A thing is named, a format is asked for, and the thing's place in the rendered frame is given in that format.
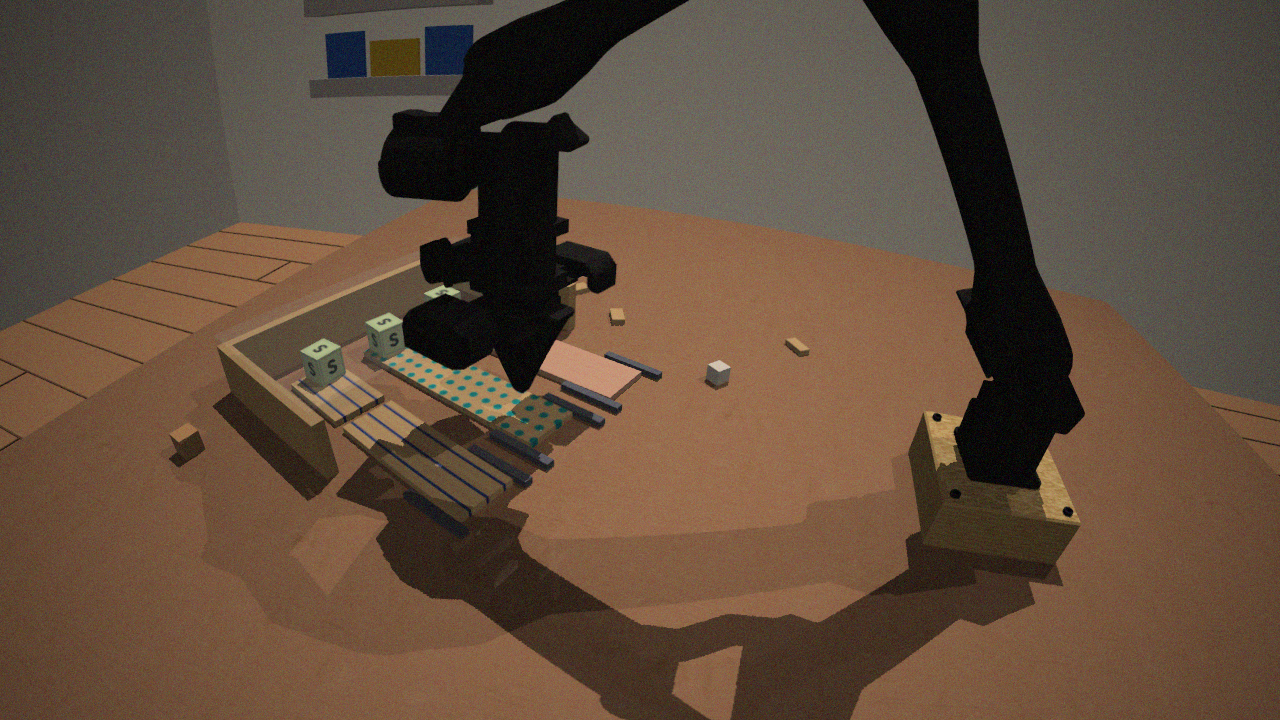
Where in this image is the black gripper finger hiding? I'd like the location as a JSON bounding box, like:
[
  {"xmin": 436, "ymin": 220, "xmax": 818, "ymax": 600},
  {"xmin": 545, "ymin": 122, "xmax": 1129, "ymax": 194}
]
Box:
[
  {"xmin": 494, "ymin": 325, "xmax": 541, "ymax": 393},
  {"xmin": 526, "ymin": 304, "xmax": 575, "ymax": 391}
]

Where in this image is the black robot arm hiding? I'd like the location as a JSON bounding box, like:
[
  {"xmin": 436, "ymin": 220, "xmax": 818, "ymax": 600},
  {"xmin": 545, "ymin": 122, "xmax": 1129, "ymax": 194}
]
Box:
[{"xmin": 378, "ymin": 0, "xmax": 1085, "ymax": 489}]

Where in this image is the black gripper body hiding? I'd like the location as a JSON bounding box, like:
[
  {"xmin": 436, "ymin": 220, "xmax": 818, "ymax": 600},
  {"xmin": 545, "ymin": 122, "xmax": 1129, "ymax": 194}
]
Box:
[{"xmin": 402, "ymin": 208, "xmax": 616, "ymax": 372}]

